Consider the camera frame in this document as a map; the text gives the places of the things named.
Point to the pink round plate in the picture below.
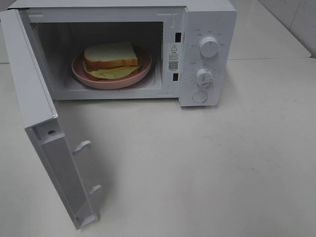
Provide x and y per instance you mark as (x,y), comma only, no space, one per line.
(144,57)

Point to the white microwave door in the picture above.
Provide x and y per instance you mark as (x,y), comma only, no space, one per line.
(30,71)

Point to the white bread sandwich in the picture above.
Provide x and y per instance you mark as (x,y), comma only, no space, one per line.
(110,61)

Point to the round white door button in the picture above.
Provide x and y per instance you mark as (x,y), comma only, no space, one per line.
(199,97)

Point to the lower white timer knob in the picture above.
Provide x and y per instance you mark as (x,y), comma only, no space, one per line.
(204,77)

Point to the white warning label sticker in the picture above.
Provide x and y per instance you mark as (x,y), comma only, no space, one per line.
(173,56)

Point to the white microwave oven body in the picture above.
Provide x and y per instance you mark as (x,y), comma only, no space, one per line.
(66,27)

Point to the upper white power knob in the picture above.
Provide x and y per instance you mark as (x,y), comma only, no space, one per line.
(208,46)

